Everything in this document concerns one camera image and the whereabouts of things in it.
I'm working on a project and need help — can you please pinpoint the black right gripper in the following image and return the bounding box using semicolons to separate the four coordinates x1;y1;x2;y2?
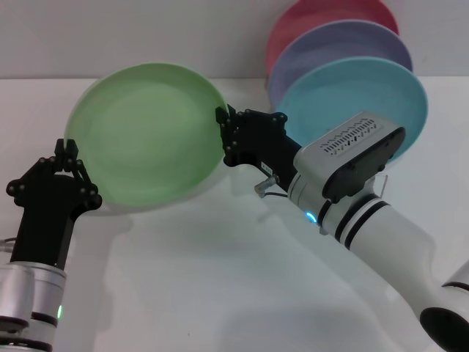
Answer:
215;103;304;194

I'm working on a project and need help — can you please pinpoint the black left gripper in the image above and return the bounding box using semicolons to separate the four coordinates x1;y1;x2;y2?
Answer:
5;138;103;269

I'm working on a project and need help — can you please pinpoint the green plate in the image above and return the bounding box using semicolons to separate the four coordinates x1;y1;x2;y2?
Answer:
64;62;226;213

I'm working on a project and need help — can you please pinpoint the red plate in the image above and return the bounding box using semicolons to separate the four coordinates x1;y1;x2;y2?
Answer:
265;0;400;80

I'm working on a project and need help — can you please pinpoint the turquoise blue plate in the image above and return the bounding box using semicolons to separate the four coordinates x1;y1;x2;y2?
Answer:
273;56;429;165

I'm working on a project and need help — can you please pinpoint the purple plate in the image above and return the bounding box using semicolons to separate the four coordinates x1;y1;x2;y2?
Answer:
267;20;414;107

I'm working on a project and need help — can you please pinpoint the right gripper cable with plug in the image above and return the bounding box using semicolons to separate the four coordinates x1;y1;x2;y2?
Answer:
254;175;291;199

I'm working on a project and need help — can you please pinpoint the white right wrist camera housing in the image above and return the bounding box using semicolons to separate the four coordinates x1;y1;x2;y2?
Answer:
292;111;407;205

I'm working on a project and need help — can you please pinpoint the metal wire plate rack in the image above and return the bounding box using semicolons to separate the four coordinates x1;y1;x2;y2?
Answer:
372;173;389;198

